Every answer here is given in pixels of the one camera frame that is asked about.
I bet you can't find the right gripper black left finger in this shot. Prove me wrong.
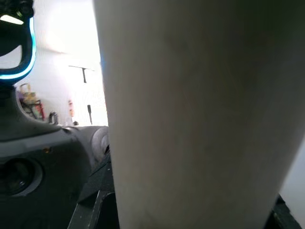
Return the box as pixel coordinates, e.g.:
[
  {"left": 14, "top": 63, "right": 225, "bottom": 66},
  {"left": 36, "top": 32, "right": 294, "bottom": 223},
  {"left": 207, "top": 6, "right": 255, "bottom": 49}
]
[{"left": 68, "top": 190, "right": 120, "bottom": 229}]

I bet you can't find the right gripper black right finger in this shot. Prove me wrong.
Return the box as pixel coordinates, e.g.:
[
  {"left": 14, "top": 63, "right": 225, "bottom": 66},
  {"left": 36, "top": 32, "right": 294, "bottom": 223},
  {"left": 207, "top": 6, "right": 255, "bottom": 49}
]
[{"left": 269, "top": 194, "right": 303, "bottom": 229}]

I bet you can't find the white plastic table leg tube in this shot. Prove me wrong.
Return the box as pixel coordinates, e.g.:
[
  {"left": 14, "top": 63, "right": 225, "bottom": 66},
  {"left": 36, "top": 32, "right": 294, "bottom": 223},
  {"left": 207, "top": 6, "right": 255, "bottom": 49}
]
[{"left": 92, "top": 0, "right": 305, "bottom": 229}]

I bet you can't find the dark grey robot torso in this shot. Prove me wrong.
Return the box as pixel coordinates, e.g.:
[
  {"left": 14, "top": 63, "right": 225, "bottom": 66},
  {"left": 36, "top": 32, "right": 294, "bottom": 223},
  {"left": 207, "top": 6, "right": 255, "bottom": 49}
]
[{"left": 0, "top": 85, "right": 115, "bottom": 229}]

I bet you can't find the red metal rack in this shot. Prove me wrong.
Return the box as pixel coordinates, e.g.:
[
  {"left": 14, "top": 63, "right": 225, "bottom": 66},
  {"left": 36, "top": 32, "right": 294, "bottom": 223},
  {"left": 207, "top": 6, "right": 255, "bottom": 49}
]
[{"left": 18, "top": 83, "right": 46, "bottom": 123}]

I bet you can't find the black robot head blue light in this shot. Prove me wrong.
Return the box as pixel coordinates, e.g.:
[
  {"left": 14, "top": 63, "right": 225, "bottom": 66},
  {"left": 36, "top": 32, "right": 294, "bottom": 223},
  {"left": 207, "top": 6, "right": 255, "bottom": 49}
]
[{"left": 0, "top": 0, "right": 37, "bottom": 89}]

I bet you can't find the black T-shaped wall bracket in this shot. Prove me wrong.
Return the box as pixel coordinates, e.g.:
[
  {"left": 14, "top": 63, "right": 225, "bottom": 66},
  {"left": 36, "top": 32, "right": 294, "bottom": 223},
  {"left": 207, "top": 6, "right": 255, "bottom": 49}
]
[{"left": 68, "top": 65, "right": 95, "bottom": 84}]

